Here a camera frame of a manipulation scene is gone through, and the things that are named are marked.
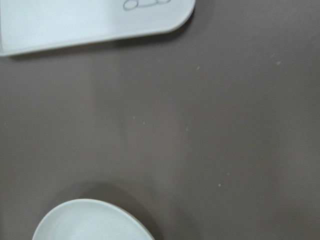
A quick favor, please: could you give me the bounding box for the white rabbit tray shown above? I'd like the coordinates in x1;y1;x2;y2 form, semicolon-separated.
0;0;196;57

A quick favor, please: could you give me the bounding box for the white round plate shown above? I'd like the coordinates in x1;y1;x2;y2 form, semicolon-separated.
32;198;154;240

